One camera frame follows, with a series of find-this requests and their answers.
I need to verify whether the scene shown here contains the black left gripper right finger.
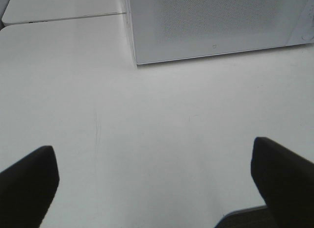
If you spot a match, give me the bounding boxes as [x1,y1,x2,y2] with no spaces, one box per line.
[251,137,314,228]

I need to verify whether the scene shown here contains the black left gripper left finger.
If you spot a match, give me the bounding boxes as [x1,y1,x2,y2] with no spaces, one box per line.
[0,146,60,228]

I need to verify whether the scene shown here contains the round white door button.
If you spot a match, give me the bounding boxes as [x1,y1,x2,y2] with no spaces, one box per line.
[302,27,314,41]

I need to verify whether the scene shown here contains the white microwave oven body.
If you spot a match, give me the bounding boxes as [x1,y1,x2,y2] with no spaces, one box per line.
[124,0,314,67]

